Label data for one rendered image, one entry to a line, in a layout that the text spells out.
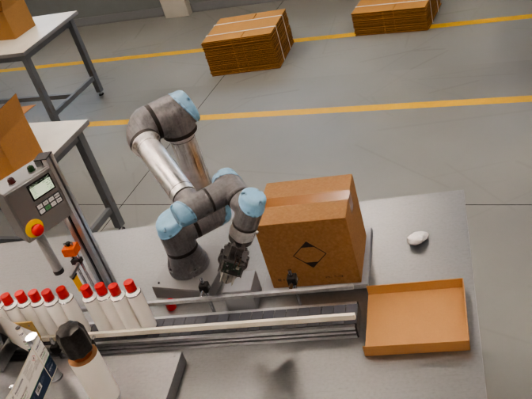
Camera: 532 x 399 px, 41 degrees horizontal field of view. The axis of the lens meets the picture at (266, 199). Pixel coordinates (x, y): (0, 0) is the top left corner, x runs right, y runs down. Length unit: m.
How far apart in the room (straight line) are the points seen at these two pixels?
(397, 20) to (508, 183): 2.41
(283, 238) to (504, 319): 1.40
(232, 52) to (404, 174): 2.36
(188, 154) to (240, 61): 3.87
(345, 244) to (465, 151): 2.30
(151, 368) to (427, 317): 0.86
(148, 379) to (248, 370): 0.31
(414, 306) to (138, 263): 1.11
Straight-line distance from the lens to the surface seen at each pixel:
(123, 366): 2.36
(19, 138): 3.99
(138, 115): 2.25
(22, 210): 2.28
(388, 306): 2.29
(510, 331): 3.32
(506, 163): 4.32
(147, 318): 2.38
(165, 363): 2.29
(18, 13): 6.45
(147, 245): 2.90
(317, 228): 2.23
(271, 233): 2.27
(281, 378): 2.18
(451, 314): 2.23
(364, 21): 6.25
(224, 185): 2.00
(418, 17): 6.12
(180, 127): 2.27
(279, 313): 2.29
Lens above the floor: 2.41
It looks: 33 degrees down
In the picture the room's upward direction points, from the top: 18 degrees counter-clockwise
